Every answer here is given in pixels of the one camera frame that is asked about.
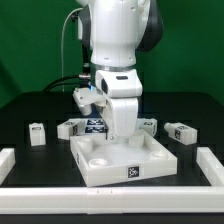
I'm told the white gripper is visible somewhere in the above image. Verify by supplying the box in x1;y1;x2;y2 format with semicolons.
73;69;142;140

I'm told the white square tabletop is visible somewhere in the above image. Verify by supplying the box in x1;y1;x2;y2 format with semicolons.
70;130;177;187

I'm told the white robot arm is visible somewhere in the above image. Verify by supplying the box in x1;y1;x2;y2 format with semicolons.
73;0;163;141

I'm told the apriltag base sheet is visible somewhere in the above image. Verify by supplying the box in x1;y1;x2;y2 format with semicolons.
68;116;108;136

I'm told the white U-shaped obstacle fence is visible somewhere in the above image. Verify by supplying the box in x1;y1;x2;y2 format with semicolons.
0;147;224;214

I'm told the black cable bundle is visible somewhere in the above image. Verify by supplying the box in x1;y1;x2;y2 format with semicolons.
41;75;92;93

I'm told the black camera on stand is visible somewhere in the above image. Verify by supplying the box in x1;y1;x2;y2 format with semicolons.
71;6;91;74

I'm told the white camera cable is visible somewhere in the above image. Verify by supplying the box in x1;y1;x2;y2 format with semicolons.
60;7;84;93

